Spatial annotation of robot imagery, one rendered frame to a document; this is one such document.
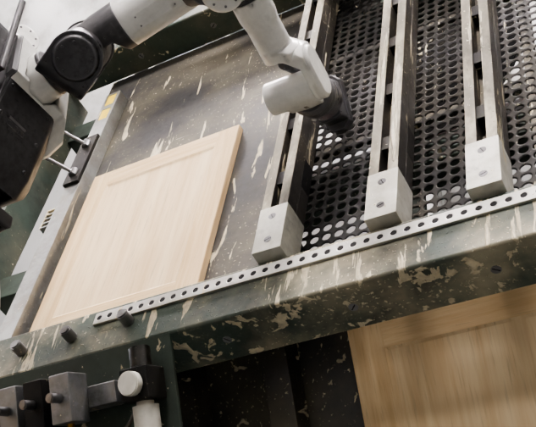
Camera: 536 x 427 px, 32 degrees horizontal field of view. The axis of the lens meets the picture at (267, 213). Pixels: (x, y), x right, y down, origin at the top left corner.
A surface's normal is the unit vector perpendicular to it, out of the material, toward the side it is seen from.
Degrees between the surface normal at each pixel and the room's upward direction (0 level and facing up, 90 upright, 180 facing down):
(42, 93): 151
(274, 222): 56
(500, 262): 146
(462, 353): 90
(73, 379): 90
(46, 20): 90
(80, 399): 90
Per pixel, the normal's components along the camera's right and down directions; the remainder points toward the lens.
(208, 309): -0.48, -0.70
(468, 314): -0.47, -0.20
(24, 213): 0.87, -0.28
